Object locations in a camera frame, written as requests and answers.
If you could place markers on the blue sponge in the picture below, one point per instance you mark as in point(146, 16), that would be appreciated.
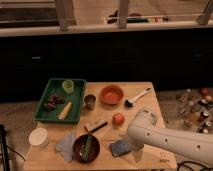
point(119, 148)

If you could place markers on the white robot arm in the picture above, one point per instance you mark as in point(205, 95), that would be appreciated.
point(196, 146)

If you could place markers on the red bowl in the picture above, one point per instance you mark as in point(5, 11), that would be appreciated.
point(111, 95)

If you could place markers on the small metal cup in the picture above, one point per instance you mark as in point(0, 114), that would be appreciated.
point(90, 101)

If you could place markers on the orange fruit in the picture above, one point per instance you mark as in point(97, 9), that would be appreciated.
point(118, 119)

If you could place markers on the green plastic cup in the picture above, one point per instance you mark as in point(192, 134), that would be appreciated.
point(68, 86)

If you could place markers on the wooden block brush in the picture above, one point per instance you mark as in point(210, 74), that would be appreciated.
point(94, 126)

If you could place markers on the green plastic tray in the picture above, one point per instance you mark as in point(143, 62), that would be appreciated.
point(58, 106)

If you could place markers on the dark grapes bunch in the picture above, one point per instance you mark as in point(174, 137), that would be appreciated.
point(52, 102)

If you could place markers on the dark brown plate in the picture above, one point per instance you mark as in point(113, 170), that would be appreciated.
point(79, 145)

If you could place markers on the green vegetable stick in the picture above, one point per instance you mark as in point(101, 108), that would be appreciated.
point(87, 148)

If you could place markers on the grey crumpled cloth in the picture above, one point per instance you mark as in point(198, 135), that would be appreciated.
point(65, 146)

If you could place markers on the white lidded container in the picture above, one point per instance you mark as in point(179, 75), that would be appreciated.
point(39, 137)

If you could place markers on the black stand left edge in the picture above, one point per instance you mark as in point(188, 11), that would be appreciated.
point(3, 148)

